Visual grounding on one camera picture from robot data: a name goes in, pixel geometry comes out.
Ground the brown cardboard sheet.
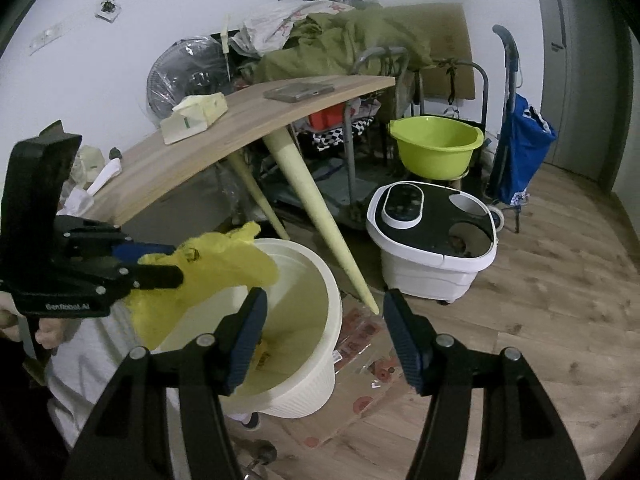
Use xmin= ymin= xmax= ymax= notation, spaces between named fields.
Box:
xmin=389 ymin=2 xmax=477 ymax=102

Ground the cream ribbed waste bin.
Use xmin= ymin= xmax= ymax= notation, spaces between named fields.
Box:
xmin=150 ymin=238 xmax=344 ymax=419

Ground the cream table leg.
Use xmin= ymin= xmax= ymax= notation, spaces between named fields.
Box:
xmin=262 ymin=127 xmax=380 ymax=316
xmin=227 ymin=150 xmax=291 ymax=242

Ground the grey metal cart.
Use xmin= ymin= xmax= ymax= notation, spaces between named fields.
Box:
xmin=280 ymin=46 xmax=427 ymax=233

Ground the white foot bath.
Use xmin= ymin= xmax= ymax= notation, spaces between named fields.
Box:
xmin=366 ymin=179 xmax=502 ymax=307

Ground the broken wall socket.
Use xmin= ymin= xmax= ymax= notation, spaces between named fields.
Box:
xmin=94 ymin=0 xmax=123 ymax=24

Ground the white crumpled plastic bag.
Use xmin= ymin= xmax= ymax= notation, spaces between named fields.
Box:
xmin=61 ymin=157 xmax=124 ymax=217

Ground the flattened printed cardboard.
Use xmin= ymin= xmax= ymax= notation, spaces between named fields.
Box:
xmin=284 ymin=289 xmax=417 ymax=450

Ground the white wall outlet plate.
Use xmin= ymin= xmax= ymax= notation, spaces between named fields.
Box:
xmin=28 ymin=21 xmax=66 ymax=57

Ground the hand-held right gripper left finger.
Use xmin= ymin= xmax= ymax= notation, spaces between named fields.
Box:
xmin=62 ymin=286 xmax=269 ymax=480

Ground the person's left hand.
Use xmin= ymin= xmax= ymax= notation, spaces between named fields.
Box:
xmin=0 ymin=291 xmax=69 ymax=349

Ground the grey door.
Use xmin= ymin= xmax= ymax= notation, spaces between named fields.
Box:
xmin=529 ymin=0 xmax=632 ymax=196

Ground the plastic wrapped fan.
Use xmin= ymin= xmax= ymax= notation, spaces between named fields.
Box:
xmin=146 ymin=36 xmax=237 ymax=122

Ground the checkered cloth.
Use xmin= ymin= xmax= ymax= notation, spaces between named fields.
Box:
xmin=299 ymin=117 xmax=377 ymax=154

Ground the black metal frame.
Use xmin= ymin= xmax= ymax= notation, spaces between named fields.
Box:
xmin=434 ymin=57 xmax=490 ymax=128

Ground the yellow plastic bag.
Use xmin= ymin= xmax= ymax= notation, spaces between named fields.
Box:
xmin=122 ymin=221 xmax=281 ymax=348

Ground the red box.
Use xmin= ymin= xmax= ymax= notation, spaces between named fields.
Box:
xmin=307 ymin=104 xmax=349 ymax=132

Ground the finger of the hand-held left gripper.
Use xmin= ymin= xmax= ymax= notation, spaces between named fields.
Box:
xmin=112 ymin=241 xmax=177 ymax=264
xmin=120 ymin=263 xmax=185 ymax=291

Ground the white printed plastic bag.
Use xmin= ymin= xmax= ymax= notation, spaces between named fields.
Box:
xmin=231 ymin=0 xmax=352 ymax=57

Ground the grey flat case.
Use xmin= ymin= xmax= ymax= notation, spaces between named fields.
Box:
xmin=263 ymin=81 xmax=335 ymax=103

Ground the blue trolley bag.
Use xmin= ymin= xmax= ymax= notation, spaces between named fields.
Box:
xmin=486 ymin=24 xmax=559 ymax=234

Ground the lime green basin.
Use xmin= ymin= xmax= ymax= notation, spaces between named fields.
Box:
xmin=388 ymin=115 xmax=485 ymax=182

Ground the olive green cloth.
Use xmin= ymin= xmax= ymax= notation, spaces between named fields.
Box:
xmin=257 ymin=6 xmax=437 ymax=84

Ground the light grey cloth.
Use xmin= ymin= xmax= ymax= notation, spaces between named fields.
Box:
xmin=44 ymin=302 xmax=236 ymax=453

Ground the green and white packet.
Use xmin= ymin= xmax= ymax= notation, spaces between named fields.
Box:
xmin=74 ymin=145 xmax=107 ymax=183

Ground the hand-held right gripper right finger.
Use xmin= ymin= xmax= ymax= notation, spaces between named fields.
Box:
xmin=382 ymin=288 xmax=587 ymax=480

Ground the pale yellow soap box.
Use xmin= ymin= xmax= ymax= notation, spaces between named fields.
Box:
xmin=160 ymin=93 xmax=230 ymax=145

